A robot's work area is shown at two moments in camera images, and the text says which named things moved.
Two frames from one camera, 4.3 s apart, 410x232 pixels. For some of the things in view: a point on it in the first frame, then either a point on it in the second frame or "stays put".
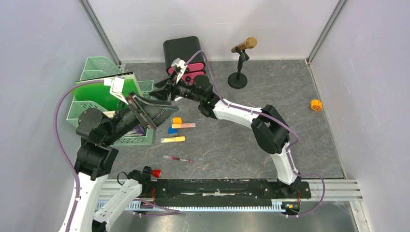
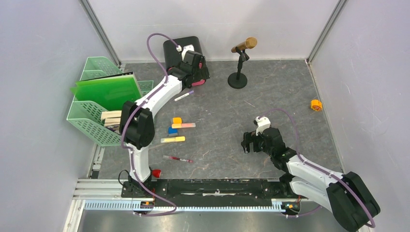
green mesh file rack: x=99 y=66 stays put
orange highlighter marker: x=183 y=125 stays put
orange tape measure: x=316 y=105 stays put
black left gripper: x=154 y=114 -> x=203 y=73
